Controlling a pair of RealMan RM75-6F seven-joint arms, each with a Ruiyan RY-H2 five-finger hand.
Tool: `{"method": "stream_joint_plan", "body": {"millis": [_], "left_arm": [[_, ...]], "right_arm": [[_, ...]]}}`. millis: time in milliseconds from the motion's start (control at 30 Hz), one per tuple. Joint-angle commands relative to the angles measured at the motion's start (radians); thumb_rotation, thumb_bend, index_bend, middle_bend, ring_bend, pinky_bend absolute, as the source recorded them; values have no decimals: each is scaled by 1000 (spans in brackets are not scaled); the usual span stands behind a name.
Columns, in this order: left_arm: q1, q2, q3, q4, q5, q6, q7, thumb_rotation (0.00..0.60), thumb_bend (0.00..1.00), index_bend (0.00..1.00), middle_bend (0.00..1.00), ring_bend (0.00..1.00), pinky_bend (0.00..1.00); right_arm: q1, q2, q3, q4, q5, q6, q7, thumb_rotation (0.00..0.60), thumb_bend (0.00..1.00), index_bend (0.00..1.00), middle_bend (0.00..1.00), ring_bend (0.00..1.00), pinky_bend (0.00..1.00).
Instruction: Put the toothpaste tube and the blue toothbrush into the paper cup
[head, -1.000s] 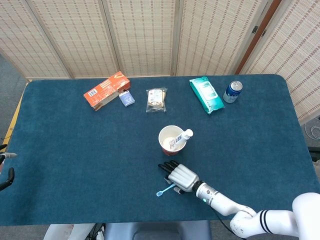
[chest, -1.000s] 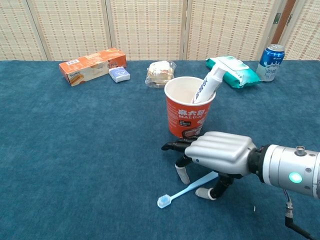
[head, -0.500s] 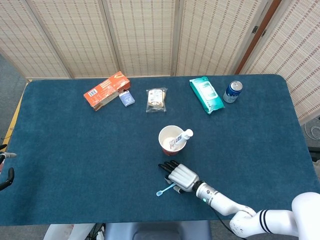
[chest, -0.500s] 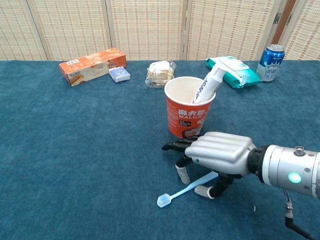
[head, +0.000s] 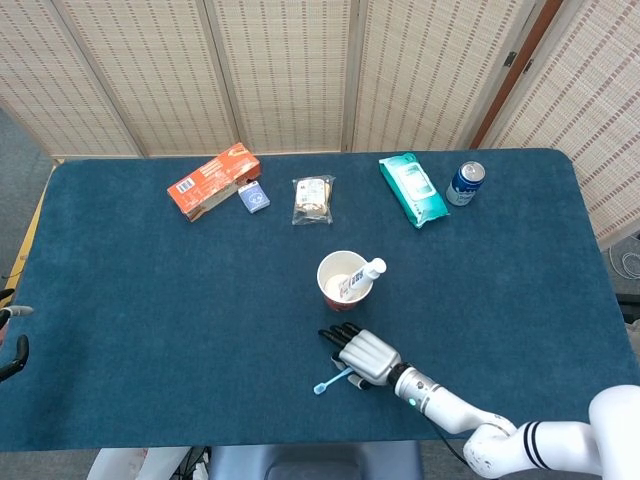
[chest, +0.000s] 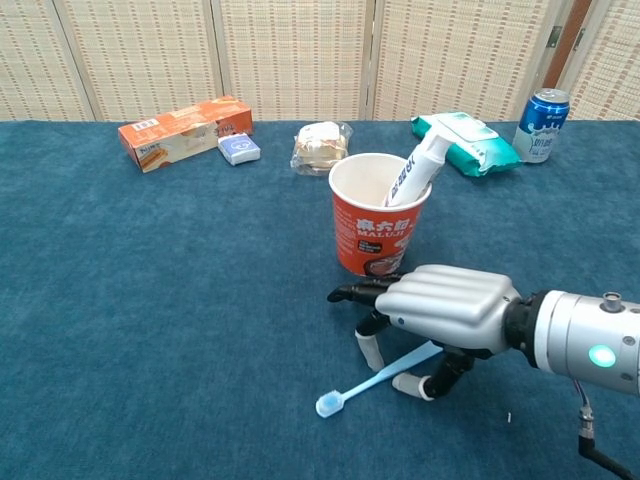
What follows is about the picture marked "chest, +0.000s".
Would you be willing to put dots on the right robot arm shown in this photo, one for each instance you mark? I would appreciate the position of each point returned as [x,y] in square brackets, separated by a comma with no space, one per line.
[575,340]

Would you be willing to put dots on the white toothpaste tube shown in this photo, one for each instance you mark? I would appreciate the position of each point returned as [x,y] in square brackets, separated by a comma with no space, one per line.
[415,172]

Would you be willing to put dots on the light blue toothbrush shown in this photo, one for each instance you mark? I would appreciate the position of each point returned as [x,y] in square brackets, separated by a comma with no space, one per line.
[330,404]

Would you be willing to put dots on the small blue tissue pack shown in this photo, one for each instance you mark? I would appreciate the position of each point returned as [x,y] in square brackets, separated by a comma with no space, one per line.
[240,148]

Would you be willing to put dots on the woven bamboo folding screen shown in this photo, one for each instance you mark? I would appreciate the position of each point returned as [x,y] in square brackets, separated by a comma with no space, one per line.
[615,65]
[150,55]

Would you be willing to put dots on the green wet wipes pack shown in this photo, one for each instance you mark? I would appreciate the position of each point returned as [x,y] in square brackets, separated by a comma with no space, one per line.
[485,150]

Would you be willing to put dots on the blue table cloth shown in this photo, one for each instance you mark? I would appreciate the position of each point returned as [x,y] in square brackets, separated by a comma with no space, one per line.
[150,300]

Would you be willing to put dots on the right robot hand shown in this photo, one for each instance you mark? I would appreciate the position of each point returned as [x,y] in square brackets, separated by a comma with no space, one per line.
[450,305]

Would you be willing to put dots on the red paper cup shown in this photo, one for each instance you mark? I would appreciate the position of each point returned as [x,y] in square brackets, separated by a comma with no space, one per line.
[375,235]

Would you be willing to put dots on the bread in clear bag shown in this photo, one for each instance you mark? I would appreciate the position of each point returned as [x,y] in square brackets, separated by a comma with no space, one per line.
[312,150]

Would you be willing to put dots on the blue white drink can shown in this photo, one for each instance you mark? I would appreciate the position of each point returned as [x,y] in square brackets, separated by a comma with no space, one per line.
[542,125]

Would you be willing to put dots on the black metal hinge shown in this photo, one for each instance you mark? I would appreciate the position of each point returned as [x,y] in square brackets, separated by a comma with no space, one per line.
[579,40]
[554,37]

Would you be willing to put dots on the orange biscuit box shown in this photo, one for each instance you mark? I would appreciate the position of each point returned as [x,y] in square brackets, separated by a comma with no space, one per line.
[175,135]

